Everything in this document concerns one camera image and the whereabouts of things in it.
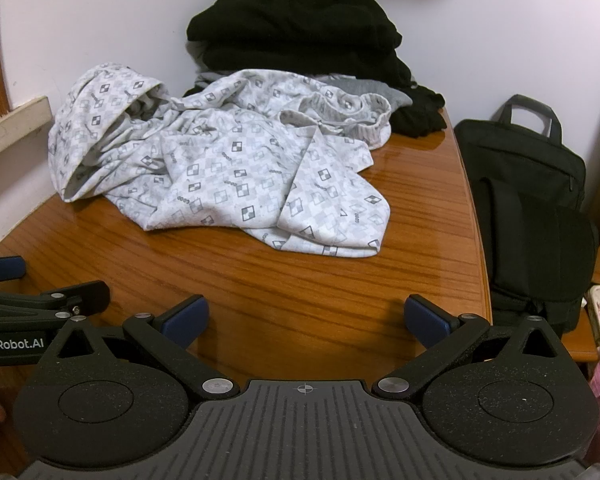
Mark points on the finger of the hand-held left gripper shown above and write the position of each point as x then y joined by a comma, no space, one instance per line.
80,297
2,270

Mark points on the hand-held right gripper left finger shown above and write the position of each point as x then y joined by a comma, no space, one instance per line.
185,317

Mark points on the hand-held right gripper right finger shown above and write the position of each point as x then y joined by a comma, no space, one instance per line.
427,320

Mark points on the white patterned pajama pants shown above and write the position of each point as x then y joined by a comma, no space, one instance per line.
230,175

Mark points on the stack of black clothes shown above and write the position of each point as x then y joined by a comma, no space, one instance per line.
300,25

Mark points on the beige window sill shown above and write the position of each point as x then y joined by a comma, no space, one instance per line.
15,130

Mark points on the black laptop bag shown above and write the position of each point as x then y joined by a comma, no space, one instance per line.
525,210

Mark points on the wooden chair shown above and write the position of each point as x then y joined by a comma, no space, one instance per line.
580,344

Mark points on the grey folded garment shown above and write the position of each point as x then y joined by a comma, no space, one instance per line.
380,91

